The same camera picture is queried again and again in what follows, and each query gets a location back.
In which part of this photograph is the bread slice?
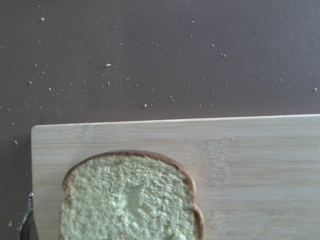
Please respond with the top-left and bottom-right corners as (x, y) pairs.
(58, 150), (205, 240)

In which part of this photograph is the wooden cutting board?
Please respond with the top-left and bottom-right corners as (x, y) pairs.
(31, 114), (320, 240)

